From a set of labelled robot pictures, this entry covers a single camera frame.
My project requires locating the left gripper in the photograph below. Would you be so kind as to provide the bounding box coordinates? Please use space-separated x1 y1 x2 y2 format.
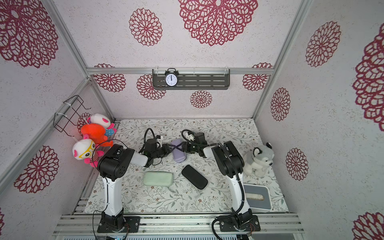
153 144 176 160

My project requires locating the black umbrella case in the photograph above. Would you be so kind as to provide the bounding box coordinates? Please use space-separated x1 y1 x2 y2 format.
182 165 208 190

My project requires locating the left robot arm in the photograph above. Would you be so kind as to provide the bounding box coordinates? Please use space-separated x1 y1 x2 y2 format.
94 135 177 234

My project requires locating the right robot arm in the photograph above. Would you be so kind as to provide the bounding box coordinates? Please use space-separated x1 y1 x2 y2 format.
181 129 253 240

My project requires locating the floral table mat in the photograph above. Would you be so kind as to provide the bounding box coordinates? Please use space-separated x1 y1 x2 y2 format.
83 118 289 214

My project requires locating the white pink plush top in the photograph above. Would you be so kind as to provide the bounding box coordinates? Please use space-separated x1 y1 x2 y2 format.
87 114 117 137

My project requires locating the orange plush toy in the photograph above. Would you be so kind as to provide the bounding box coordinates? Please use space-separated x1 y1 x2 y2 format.
81 123 114 147

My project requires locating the husky plush toy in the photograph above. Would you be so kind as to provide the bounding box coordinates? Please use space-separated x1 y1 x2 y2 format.
243 143 275 178

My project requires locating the white plush with glasses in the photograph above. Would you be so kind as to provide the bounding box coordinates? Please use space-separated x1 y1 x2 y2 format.
72 135 104 168

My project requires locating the black alarm clock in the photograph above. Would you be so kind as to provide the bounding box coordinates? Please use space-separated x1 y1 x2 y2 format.
165 68 179 88

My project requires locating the grey tray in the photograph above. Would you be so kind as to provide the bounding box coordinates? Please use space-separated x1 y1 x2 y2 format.
244 184 272 213

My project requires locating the grey wall shelf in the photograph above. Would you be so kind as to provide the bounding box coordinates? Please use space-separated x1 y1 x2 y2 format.
152 69 231 91

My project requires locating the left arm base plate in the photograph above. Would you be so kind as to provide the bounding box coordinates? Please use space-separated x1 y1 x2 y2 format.
97 215 141 233

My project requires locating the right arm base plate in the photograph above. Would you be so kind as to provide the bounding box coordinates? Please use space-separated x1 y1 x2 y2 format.
219 215 261 233

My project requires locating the black wire rack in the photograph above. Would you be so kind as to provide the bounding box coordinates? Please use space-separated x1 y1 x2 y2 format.
53 95 91 137

